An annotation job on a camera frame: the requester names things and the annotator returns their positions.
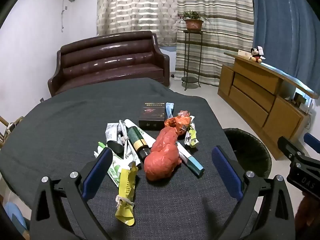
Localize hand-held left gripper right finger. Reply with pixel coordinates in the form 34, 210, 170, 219
211, 145, 295, 240

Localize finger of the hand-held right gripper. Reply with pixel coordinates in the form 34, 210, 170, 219
304, 133, 320, 153
277, 136, 304, 159

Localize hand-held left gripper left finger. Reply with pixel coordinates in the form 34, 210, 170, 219
29, 147, 114, 240

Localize green white wrapper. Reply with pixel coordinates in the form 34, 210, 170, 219
94, 141, 135, 187

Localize black trash bin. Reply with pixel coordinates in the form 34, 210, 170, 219
222, 128, 272, 179

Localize yellow wrapper with string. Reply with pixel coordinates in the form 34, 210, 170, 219
114, 162, 139, 225

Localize white teal long box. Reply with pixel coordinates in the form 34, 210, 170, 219
175, 141, 204, 178

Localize white paper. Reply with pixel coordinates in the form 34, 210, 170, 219
105, 122, 121, 142

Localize yellow white wrapper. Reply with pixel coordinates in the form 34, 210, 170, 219
184, 127, 200, 148

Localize dark green bottle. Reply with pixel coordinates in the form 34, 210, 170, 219
126, 127, 151, 162

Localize white green tube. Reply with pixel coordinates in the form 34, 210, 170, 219
124, 119, 157, 148

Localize red plastic bag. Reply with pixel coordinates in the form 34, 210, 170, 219
144, 127, 181, 182

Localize orange wrapper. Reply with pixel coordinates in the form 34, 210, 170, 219
164, 110, 195, 138

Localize black box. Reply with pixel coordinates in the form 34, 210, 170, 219
139, 102, 166, 130

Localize blue white sachet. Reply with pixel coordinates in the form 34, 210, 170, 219
165, 102, 175, 118

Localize person's right forearm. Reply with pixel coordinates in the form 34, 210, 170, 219
294, 194, 320, 240

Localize small items on cabinet shelf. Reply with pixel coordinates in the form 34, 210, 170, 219
285, 91, 314, 114

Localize wooden cabinet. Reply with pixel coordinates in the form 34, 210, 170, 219
217, 52, 316, 160

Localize light blue object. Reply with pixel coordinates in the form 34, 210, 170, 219
4, 201, 28, 235

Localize wooden chair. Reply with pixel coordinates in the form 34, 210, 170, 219
0, 115, 24, 148

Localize mouse plush toy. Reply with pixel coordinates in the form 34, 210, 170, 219
250, 46, 265, 63

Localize black metal plant stand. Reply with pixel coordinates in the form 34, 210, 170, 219
181, 30, 203, 91

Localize brown leather sofa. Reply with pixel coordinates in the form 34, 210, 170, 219
47, 31, 170, 97

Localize blue curtain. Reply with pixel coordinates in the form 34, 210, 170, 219
250, 0, 320, 98

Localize striped curtain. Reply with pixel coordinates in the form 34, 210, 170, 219
174, 0, 255, 87

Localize potted plant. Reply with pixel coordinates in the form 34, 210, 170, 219
178, 10, 210, 32

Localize beige patterned curtain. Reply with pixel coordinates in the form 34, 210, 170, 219
96, 0, 178, 46

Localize white wall cable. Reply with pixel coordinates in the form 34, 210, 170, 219
61, 0, 69, 32

